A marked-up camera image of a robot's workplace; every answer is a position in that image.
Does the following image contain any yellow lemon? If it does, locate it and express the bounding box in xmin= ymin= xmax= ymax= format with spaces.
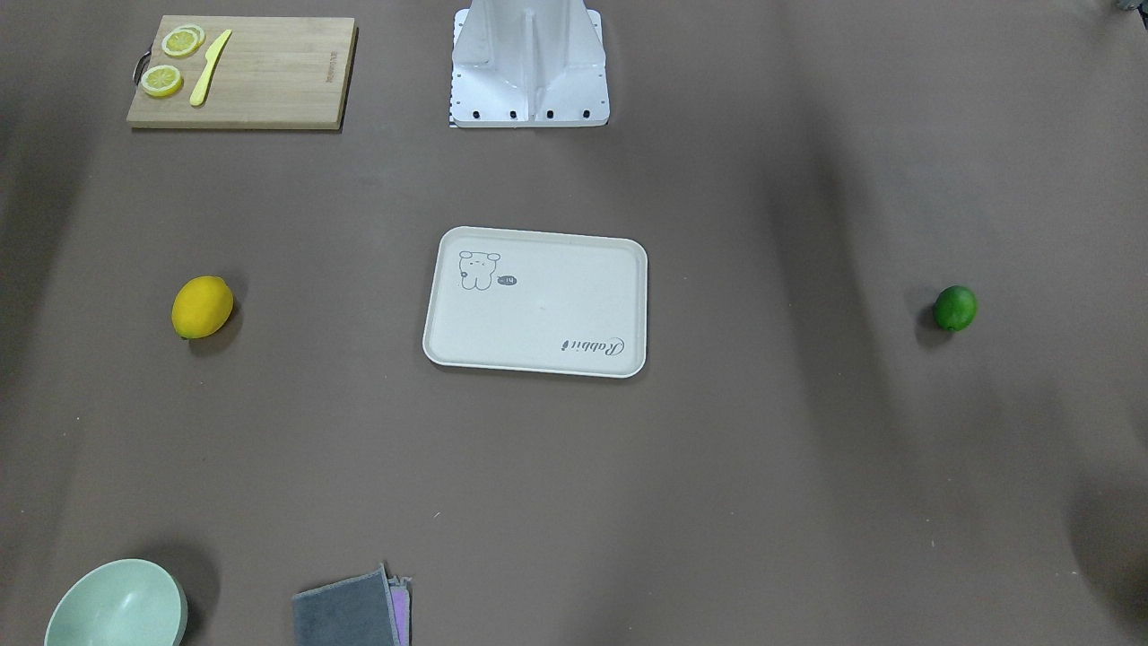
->
xmin=171 ymin=275 xmax=235 ymax=340

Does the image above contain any green lime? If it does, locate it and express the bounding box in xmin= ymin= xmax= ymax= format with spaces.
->
xmin=932 ymin=285 xmax=978 ymax=334

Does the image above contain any cream rectangular tray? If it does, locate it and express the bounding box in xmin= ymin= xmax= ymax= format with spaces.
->
xmin=422 ymin=226 xmax=647 ymax=378

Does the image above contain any grey folded cloth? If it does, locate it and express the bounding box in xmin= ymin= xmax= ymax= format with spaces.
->
xmin=290 ymin=565 xmax=413 ymax=645

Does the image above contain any wooden cutting board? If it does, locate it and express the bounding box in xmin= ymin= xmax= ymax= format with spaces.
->
xmin=126 ymin=13 xmax=358 ymax=131

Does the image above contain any yellow plastic knife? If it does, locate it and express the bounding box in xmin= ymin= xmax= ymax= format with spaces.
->
xmin=189 ymin=29 xmax=232 ymax=108

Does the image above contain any lemon slice lower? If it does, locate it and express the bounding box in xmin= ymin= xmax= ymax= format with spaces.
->
xmin=138 ymin=65 xmax=184 ymax=98

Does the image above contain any lemon slice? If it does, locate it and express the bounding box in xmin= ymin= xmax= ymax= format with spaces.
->
xmin=161 ymin=24 xmax=205 ymax=59
xmin=138 ymin=65 xmax=184 ymax=98

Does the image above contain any lemon slice upper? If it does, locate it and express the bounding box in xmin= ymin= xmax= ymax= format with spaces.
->
xmin=161 ymin=24 xmax=205 ymax=59

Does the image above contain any mint green bowl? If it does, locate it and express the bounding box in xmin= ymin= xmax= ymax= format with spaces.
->
xmin=42 ymin=559 xmax=189 ymax=645

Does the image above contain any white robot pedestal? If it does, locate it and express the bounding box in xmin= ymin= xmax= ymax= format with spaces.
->
xmin=448 ymin=1 xmax=611 ymax=129

